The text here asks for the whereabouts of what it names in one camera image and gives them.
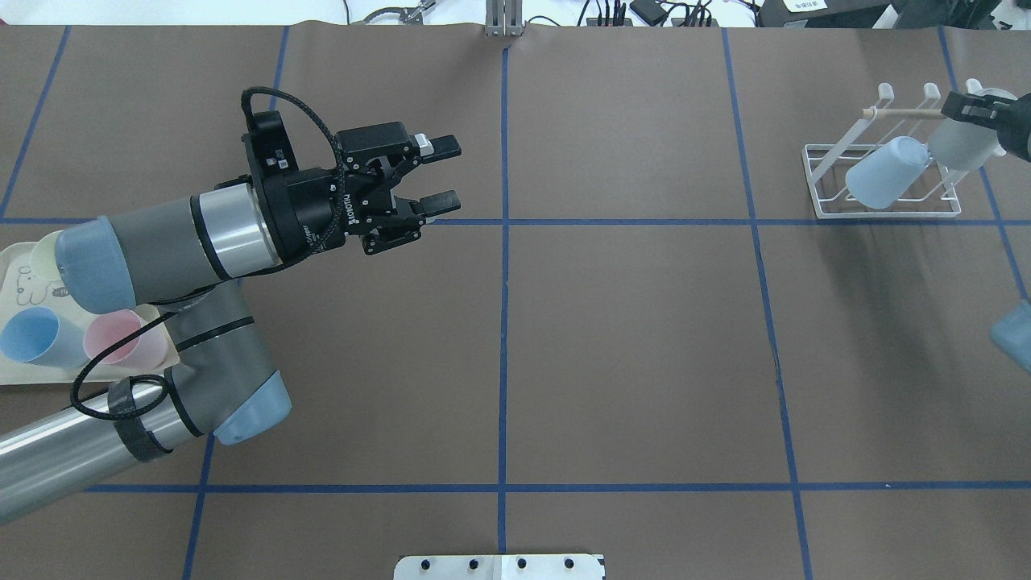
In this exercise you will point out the light blue plastic cup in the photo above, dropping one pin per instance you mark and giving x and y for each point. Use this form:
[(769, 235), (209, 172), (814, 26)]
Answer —
[(882, 177)]

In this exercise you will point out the white mounting plate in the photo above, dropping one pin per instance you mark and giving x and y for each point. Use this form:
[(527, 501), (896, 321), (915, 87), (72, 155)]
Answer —
[(502, 566)]

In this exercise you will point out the white wire cup rack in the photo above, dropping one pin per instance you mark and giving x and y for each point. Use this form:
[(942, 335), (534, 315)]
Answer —
[(934, 196)]

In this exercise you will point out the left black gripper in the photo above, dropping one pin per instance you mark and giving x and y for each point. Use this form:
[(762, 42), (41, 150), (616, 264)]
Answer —
[(310, 211)]

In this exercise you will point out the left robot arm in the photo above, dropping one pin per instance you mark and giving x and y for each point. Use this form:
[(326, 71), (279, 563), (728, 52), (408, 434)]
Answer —
[(185, 258)]

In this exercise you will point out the grey plastic cup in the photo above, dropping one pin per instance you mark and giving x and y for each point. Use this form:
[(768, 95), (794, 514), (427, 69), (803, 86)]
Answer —
[(963, 145)]

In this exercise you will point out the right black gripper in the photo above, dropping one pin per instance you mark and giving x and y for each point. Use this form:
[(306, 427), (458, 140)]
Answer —
[(1016, 131)]

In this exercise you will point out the pale green plastic cup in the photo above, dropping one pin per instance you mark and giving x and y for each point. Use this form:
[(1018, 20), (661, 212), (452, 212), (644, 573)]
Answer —
[(42, 259)]

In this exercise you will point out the aluminium frame post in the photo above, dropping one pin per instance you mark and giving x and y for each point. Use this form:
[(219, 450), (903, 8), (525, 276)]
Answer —
[(504, 18)]

